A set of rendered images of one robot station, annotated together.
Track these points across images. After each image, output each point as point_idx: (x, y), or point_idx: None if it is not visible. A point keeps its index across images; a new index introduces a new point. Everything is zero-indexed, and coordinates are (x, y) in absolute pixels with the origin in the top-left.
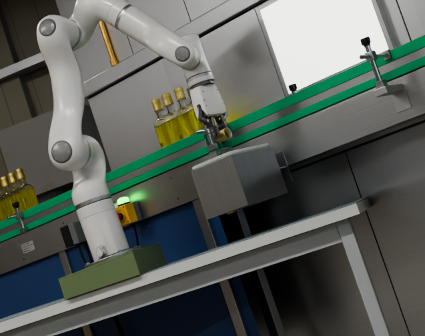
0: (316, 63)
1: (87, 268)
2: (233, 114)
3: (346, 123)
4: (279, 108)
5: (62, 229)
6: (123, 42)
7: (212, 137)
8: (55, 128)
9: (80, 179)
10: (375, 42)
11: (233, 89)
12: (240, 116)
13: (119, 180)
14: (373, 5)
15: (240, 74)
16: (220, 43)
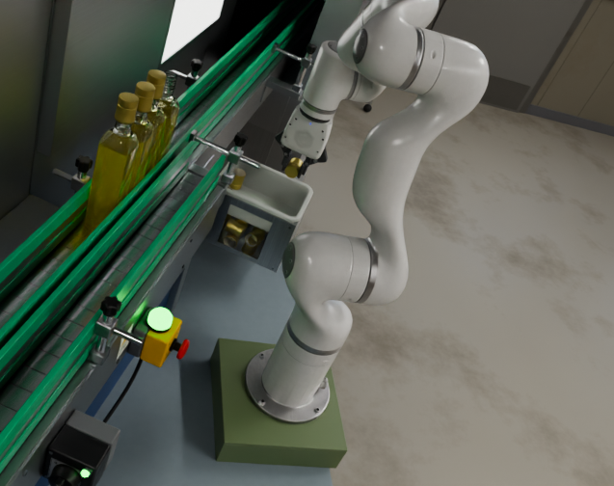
0: (188, 24)
1: (338, 408)
2: (114, 95)
3: (244, 116)
4: (224, 103)
5: (100, 464)
6: None
7: (300, 175)
8: (405, 245)
9: (326, 306)
10: (217, 9)
11: (128, 55)
12: (118, 98)
13: (130, 286)
14: None
15: (143, 31)
16: None
